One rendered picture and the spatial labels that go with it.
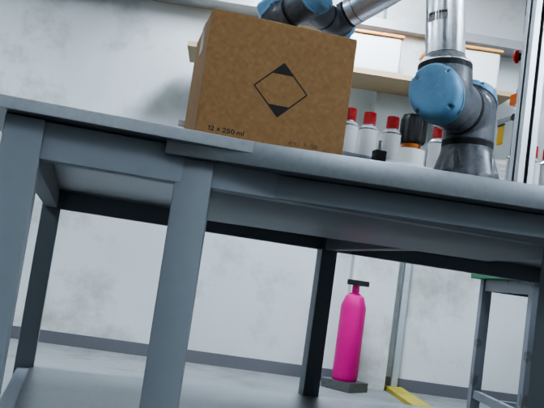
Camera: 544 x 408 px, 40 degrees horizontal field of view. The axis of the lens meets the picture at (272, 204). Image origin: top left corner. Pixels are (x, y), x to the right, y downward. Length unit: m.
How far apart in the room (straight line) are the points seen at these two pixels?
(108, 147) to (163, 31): 4.08
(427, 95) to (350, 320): 3.19
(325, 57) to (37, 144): 0.62
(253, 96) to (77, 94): 3.80
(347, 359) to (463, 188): 3.50
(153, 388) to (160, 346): 0.07
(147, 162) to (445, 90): 0.67
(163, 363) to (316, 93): 0.62
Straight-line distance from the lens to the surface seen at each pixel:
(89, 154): 1.20
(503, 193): 1.27
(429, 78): 1.59
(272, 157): 1.19
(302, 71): 1.49
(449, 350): 5.23
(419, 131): 2.30
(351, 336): 4.67
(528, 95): 2.01
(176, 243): 1.19
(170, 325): 1.20
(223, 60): 1.46
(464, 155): 1.67
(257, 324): 4.99
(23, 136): 1.19
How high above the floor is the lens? 0.62
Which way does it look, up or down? 6 degrees up
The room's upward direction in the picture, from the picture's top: 8 degrees clockwise
